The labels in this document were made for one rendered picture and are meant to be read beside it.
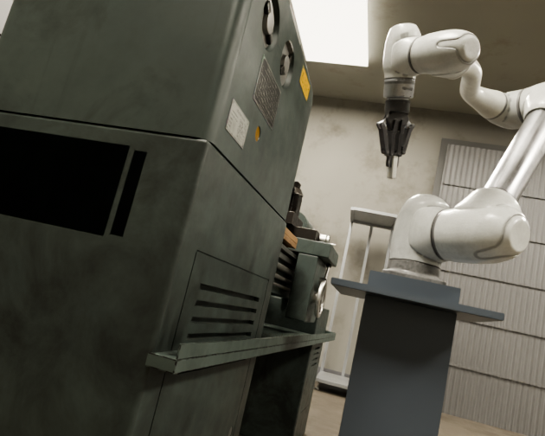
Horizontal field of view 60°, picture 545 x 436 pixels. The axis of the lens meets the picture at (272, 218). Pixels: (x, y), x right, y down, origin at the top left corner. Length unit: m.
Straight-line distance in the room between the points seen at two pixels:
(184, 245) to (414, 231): 0.88
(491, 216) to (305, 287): 0.83
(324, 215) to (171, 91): 4.49
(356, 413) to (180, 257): 0.83
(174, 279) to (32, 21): 0.57
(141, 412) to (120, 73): 0.53
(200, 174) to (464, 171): 4.74
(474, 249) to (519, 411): 3.96
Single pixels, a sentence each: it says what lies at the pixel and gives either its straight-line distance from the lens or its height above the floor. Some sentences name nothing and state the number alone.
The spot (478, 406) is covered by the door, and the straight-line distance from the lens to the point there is 5.14.
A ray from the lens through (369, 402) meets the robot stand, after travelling 1.39.
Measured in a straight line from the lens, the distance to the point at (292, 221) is 1.90.
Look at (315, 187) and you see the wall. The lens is 5.31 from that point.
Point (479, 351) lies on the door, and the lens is 5.11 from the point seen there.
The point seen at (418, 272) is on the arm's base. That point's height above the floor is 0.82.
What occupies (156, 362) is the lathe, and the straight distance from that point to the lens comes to 0.71.
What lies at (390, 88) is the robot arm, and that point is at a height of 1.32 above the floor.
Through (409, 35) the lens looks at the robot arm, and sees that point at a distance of 1.47.
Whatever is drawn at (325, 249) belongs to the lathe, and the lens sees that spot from 1.89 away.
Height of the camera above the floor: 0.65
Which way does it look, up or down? 10 degrees up
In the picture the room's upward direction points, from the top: 13 degrees clockwise
